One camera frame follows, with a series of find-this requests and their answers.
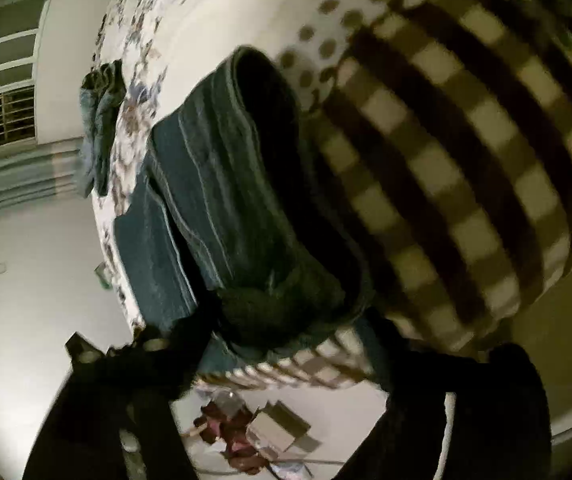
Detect white floral bed sheet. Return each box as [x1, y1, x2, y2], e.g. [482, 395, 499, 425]
[93, 0, 424, 329]

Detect brown checkered blanket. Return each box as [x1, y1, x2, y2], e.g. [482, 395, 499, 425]
[195, 0, 572, 391]

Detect light blue folded jeans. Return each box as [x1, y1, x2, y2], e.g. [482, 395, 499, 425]
[78, 60, 126, 198]

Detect dark blue denim pants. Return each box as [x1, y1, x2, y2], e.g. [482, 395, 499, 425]
[114, 47, 371, 373]

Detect cardboard box on floor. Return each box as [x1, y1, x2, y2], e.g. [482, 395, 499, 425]
[246, 401, 311, 460]

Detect grey striped curtain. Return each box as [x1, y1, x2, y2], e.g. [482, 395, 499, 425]
[0, 139, 81, 211]

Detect barred window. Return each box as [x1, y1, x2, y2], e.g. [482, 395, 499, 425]
[0, 0, 46, 146]

